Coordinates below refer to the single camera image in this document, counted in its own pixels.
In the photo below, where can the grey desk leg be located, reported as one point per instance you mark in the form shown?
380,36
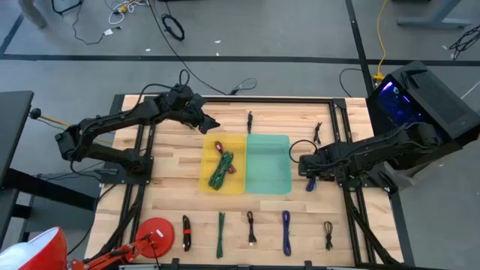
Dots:
431,22

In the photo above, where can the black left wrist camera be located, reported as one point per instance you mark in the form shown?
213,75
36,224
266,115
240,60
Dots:
182,93

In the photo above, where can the red lamp head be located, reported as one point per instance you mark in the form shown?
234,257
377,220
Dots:
33,251

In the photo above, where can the black table clamp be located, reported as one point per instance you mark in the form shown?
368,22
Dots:
174,263
308,264

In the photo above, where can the grey computer stand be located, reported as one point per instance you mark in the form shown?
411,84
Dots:
408,174

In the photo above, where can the red lamp base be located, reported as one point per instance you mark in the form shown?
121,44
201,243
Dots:
165,228

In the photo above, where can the black side table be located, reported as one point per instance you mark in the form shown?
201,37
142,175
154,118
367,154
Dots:
13,123

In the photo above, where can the black computer tower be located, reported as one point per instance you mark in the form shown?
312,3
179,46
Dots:
442,101

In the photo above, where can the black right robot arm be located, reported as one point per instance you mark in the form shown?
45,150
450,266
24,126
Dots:
375,150

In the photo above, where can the teal plastic bin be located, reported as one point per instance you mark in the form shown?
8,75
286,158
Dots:
268,165

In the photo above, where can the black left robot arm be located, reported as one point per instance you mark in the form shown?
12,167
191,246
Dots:
112,118

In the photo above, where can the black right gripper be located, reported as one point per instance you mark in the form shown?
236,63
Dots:
318,163

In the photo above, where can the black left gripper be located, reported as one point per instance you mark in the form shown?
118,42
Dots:
187,107

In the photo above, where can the wooden stick with black knob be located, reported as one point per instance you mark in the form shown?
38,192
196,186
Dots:
52,119

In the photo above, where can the yellow plastic bin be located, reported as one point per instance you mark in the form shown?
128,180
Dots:
238,183

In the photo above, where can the black aluminium table frame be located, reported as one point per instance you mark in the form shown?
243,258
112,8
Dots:
262,100

